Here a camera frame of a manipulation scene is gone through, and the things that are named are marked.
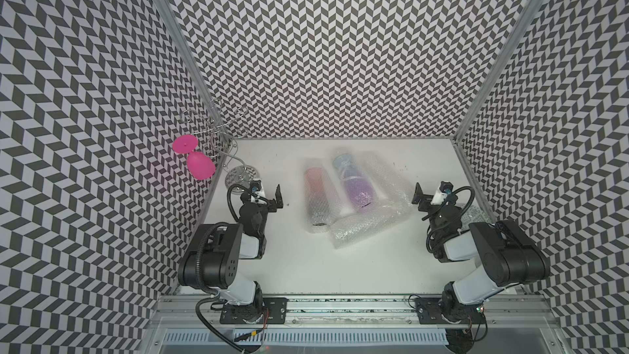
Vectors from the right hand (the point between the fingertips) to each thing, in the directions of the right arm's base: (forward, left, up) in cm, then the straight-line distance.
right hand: (430, 187), depth 89 cm
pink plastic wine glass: (+6, +85, +7) cm, 86 cm away
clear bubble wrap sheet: (0, +35, -6) cm, 36 cm away
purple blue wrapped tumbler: (+3, +26, -5) cm, 27 cm away
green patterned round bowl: (-7, -16, -8) cm, 19 cm away
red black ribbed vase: (+1, +42, -1) cm, 42 cm away
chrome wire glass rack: (+40, +94, -3) cm, 102 cm away
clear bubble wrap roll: (-15, +30, -1) cm, 34 cm away
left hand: (+1, +61, 0) cm, 61 cm away
